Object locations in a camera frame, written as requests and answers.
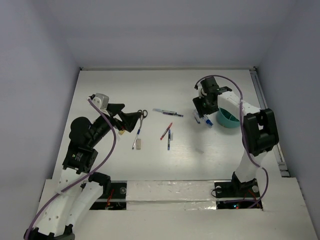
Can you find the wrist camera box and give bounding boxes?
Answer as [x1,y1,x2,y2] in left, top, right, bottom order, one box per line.
[90,93,110,111]
[194,83,207,98]

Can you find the small white cap piece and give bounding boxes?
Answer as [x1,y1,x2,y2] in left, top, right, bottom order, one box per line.
[195,148,204,154]

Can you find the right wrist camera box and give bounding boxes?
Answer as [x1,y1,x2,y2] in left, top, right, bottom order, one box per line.
[194,83,207,98]

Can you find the dark blue pen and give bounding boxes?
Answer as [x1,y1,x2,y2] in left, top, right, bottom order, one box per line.
[162,112,184,118]

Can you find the white rectangular eraser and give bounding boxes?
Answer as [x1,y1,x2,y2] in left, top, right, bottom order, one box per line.
[135,138,142,150]

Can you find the correction fluid bottle blue cap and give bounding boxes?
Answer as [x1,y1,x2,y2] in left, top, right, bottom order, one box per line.
[193,109,213,128]

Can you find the teal round organizer container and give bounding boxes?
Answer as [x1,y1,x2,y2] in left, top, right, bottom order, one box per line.
[216,108,240,129]

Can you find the blue grip clear pen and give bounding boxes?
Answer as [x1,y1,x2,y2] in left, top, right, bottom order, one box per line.
[131,127,141,150]

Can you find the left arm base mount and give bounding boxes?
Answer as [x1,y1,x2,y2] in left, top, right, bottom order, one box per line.
[81,181,127,210]

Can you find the black handled scissors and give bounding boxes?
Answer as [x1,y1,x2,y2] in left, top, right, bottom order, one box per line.
[138,109,148,131]

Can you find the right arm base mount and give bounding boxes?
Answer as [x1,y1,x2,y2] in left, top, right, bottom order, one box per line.
[211,180,263,210]

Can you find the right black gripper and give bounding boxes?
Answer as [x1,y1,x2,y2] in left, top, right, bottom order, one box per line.
[193,93,220,118]

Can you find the blue pen with clip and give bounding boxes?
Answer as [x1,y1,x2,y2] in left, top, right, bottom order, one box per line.
[167,129,173,151]

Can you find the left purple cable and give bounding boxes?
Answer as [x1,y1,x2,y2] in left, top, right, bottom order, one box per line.
[23,98,118,240]

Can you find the red pen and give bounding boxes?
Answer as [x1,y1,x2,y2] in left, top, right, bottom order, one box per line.
[160,122,173,140]

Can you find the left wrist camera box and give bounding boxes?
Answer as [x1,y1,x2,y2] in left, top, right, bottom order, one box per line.
[90,93,110,111]

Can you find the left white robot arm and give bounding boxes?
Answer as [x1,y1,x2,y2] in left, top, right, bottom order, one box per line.
[23,102,143,240]

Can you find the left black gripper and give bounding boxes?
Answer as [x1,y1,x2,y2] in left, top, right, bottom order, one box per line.
[88,103,142,146]

